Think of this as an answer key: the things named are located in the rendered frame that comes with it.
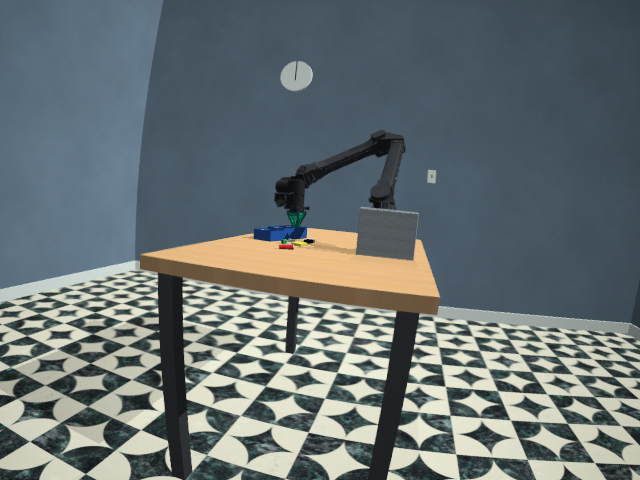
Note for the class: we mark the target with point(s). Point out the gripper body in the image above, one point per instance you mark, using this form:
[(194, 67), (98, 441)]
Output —
[(297, 201)]

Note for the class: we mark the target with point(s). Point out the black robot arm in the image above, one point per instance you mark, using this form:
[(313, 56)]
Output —
[(381, 194)]

